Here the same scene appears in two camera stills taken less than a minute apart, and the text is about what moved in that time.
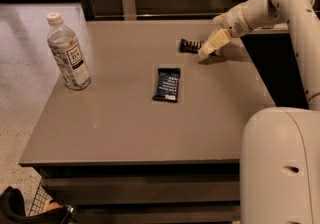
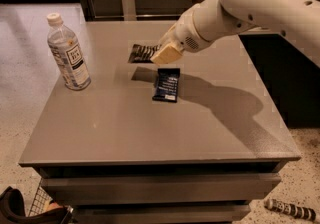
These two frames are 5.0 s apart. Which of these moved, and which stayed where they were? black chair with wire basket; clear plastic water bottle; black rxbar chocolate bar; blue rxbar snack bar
Moved: black rxbar chocolate bar
Stayed: black chair with wire basket; clear plastic water bottle; blue rxbar snack bar
